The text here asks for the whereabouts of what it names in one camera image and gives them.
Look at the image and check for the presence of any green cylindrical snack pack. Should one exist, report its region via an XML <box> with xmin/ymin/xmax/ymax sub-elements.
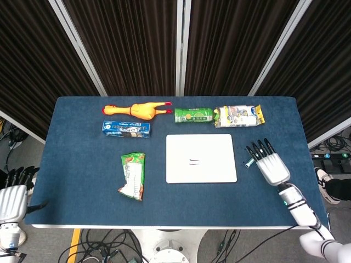
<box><xmin>174</xmin><ymin>107</ymin><xmax>217</xmax><ymax>124</ymax></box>

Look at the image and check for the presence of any black cable with green light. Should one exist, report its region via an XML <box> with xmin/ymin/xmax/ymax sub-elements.
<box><xmin>216</xmin><ymin>229</ymin><xmax>238</xmax><ymax>259</ymax></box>

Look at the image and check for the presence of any yellow floor tape strip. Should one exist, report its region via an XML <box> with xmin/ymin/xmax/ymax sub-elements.
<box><xmin>67</xmin><ymin>228</ymin><xmax>82</xmax><ymax>263</ymax></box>

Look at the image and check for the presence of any blue felt table mat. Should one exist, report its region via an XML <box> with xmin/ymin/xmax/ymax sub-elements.
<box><xmin>24</xmin><ymin>95</ymin><xmax>330</xmax><ymax>228</ymax></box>

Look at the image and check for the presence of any white sneaker shoe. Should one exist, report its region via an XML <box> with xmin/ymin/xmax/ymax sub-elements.
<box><xmin>314</xmin><ymin>167</ymin><xmax>342</xmax><ymax>205</ymax></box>

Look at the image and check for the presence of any dark ribbed partition panel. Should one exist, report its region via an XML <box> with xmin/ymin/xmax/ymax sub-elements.
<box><xmin>256</xmin><ymin>0</ymin><xmax>351</xmax><ymax>143</ymax></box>
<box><xmin>63</xmin><ymin>0</ymin><xmax>178</xmax><ymax>96</ymax></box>
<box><xmin>0</xmin><ymin>0</ymin><xmax>101</xmax><ymax>140</ymax></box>
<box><xmin>184</xmin><ymin>0</ymin><xmax>300</xmax><ymax>96</ymax></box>

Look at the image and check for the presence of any white board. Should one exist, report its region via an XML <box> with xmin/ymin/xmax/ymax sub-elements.
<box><xmin>165</xmin><ymin>134</ymin><xmax>238</xmax><ymax>184</ymax></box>

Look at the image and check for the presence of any yellow rubber chicken toy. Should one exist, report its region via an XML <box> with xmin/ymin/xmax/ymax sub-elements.
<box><xmin>101</xmin><ymin>101</ymin><xmax>173</xmax><ymax>120</ymax></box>

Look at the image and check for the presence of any white yellow snack bag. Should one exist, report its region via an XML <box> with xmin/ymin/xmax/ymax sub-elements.
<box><xmin>213</xmin><ymin>104</ymin><xmax>266</xmax><ymax>129</ymax></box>

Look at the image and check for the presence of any person's black trouser leg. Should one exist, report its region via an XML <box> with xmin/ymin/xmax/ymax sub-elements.
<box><xmin>327</xmin><ymin>176</ymin><xmax>351</xmax><ymax>202</ymax></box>

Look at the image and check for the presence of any green white snack bag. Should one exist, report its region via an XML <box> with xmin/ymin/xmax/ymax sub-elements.
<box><xmin>118</xmin><ymin>152</ymin><xmax>146</xmax><ymax>202</ymax></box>

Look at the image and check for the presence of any blue biscuit box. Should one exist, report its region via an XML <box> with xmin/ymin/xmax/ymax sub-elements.
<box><xmin>101</xmin><ymin>120</ymin><xmax>152</xmax><ymax>139</ymax></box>

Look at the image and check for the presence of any black floor cable bundle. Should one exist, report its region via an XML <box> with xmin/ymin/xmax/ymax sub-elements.
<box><xmin>56</xmin><ymin>228</ymin><xmax>143</xmax><ymax>263</ymax></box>

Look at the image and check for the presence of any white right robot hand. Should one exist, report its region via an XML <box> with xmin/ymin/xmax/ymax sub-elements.
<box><xmin>245</xmin><ymin>138</ymin><xmax>291</xmax><ymax>186</ymax></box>

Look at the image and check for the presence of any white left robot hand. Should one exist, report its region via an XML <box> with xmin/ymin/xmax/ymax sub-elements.
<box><xmin>0</xmin><ymin>166</ymin><xmax>49</xmax><ymax>224</ymax></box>

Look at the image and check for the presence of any white partition frame post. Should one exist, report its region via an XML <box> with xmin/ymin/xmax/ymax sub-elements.
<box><xmin>174</xmin><ymin>0</ymin><xmax>193</xmax><ymax>96</ymax></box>
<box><xmin>248</xmin><ymin>0</ymin><xmax>313</xmax><ymax>96</ymax></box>
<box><xmin>48</xmin><ymin>0</ymin><xmax>108</xmax><ymax>96</ymax></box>

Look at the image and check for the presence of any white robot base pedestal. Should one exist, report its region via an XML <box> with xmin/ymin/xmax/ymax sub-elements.
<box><xmin>128</xmin><ymin>228</ymin><xmax>207</xmax><ymax>263</ymax></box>

